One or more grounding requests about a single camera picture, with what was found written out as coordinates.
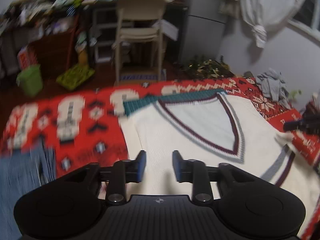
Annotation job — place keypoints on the small green plant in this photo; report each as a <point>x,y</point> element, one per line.
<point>296,94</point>

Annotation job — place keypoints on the green plastic crate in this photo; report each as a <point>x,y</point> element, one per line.
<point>75,76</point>

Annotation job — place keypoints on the black desk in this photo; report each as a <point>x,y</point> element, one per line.
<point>89,35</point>

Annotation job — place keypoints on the grey refrigerator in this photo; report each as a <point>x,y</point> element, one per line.
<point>200,35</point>

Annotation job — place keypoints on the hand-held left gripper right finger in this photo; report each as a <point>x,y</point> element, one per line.
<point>177,166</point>

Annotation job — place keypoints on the green wreath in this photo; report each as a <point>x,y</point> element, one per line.
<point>205,68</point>

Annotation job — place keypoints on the white knit v-neck sweater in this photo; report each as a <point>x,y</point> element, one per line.
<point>162,140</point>

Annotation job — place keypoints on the yellow paper bag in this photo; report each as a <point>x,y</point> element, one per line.
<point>83,57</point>

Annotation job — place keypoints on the green plastic bin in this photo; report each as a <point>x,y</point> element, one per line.
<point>30,81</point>

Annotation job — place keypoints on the folded blue jeans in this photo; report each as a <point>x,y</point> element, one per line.
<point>20,180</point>

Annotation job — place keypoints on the white window frame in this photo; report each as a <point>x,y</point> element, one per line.
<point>303,27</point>

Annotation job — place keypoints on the crumpled grey garment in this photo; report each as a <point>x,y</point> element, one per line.
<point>272,85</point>

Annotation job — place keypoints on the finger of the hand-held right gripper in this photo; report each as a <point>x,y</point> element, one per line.
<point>295,126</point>

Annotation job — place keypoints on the green cutting mat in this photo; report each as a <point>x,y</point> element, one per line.
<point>140,103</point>

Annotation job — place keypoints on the wooden dresser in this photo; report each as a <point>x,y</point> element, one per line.
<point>55,50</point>

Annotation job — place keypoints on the white cardboard box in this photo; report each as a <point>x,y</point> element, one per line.
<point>167,30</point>

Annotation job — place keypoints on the flat cardboard sheet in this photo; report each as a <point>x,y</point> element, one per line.
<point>140,77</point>

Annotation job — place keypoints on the beige chair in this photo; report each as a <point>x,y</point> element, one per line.
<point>140,7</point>

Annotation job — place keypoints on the red and white carton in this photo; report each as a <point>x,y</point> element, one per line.
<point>25,58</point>

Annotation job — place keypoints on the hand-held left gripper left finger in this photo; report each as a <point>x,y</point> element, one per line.
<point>141,166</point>

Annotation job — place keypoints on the tied white curtain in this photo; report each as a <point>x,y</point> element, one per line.
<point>270,2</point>

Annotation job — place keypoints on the red patterned blanket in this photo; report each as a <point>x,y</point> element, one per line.
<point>82,140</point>

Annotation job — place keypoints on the cluttered wooden shelf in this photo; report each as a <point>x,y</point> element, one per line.
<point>37,12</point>

